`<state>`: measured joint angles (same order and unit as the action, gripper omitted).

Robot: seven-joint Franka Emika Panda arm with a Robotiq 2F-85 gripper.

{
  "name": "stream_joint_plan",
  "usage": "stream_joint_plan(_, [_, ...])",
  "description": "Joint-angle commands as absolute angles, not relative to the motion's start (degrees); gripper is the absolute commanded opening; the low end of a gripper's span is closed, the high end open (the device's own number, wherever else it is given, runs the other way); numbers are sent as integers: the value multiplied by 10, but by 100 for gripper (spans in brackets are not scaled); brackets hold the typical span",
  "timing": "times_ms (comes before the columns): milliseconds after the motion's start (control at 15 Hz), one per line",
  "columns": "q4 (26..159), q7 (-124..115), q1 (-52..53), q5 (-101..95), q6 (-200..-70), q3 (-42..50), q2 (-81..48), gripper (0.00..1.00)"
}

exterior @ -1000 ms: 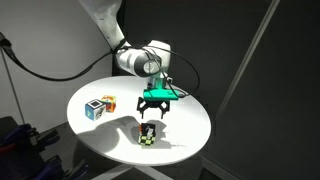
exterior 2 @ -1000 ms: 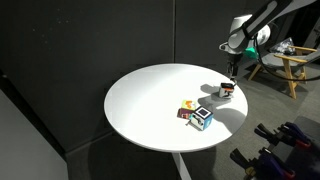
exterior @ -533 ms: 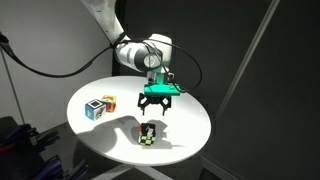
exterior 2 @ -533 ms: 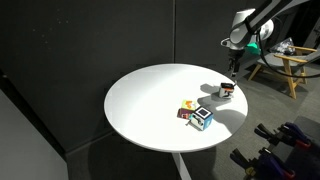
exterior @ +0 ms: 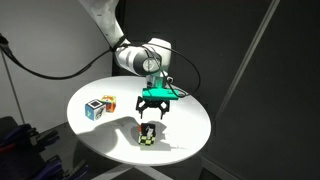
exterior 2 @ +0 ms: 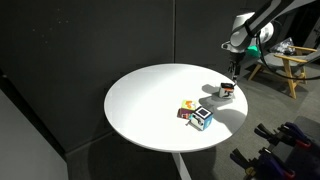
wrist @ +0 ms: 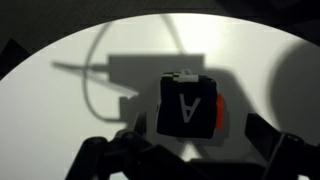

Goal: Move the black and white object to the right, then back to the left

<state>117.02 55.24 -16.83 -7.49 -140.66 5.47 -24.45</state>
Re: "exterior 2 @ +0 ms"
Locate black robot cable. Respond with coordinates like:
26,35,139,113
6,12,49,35
255,31,320,82

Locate clamps with orange handles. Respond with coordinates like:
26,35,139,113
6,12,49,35
253,115,320,180

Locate black and white printed cube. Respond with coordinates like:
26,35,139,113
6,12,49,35
218,82,236,100

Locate wooden armchair with grey cushion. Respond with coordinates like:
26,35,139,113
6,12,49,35
248,37,320,100

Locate purple clamp with orange tip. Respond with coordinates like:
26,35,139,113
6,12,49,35
254,121,313,149
229,148,297,180

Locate white table pedestal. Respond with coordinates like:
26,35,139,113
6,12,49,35
171,151,193,180

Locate orange yellow maroon printed cube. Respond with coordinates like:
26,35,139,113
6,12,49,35
176,99,198,120

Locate shiny crumpled plastic bag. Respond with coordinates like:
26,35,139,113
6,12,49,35
270,37,297,56

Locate blue and white printed cube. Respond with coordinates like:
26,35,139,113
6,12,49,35
189,105,214,132

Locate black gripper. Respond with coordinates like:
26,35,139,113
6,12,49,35
228,54,242,83

